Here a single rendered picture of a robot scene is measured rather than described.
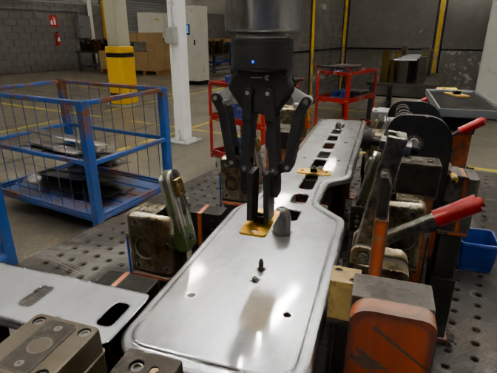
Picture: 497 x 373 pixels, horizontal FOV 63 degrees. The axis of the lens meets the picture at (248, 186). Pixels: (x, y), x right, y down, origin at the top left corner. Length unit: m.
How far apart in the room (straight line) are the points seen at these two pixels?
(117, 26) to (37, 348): 7.91
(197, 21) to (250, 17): 10.97
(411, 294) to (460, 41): 8.27
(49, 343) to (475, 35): 8.29
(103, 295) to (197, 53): 10.96
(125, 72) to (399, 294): 8.07
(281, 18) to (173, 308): 0.37
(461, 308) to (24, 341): 0.96
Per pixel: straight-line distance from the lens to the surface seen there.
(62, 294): 0.61
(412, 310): 0.22
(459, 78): 8.49
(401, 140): 0.49
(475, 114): 1.04
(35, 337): 0.45
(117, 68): 8.23
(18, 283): 0.66
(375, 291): 0.23
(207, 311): 0.53
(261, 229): 0.55
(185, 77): 5.25
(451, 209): 0.53
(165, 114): 3.20
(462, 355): 1.01
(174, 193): 0.66
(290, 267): 0.61
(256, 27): 0.47
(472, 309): 1.16
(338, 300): 0.49
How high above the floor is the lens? 1.32
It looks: 21 degrees down
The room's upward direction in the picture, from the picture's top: straight up
